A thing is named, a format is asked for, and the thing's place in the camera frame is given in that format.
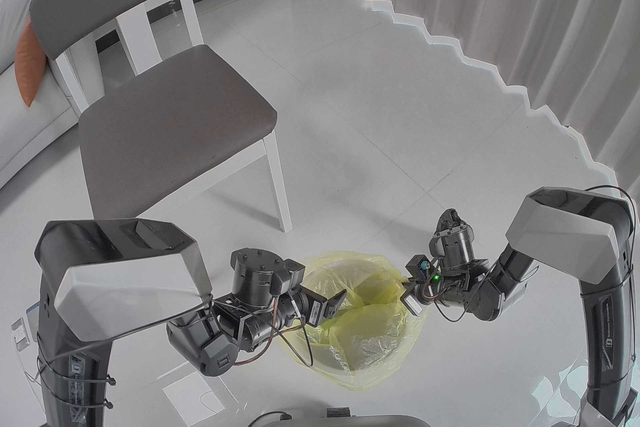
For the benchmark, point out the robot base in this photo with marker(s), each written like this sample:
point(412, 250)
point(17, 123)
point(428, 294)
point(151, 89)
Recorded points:
point(375, 421)

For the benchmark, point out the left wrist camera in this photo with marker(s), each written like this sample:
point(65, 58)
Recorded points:
point(290, 275)

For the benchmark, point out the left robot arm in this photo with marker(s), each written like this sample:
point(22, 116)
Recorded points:
point(125, 275)

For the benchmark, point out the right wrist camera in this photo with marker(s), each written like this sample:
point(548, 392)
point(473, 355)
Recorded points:
point(416, 267)

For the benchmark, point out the grey and white chair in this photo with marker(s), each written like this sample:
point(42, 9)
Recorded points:
point(175, 124)

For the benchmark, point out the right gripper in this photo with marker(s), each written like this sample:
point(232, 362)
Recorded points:
point(415, 305)

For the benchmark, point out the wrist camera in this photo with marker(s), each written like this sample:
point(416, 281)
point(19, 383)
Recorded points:
point(290, 275)
point(416, 267)

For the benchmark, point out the pale grey cushion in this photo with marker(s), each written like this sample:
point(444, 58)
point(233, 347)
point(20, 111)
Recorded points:
point(15, 9)

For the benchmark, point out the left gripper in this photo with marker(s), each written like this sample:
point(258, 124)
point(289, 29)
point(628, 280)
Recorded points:
point(312, 310)

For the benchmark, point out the white sofa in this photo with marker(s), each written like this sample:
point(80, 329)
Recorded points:
point(30, 135)

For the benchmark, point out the yellow plastic bag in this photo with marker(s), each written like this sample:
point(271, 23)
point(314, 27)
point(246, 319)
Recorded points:
point(370, 310)

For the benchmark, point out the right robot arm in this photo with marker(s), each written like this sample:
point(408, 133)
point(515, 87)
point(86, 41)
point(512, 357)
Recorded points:
point(560, 230)

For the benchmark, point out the orange cushion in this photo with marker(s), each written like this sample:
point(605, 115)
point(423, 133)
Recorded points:
point(29, 64)

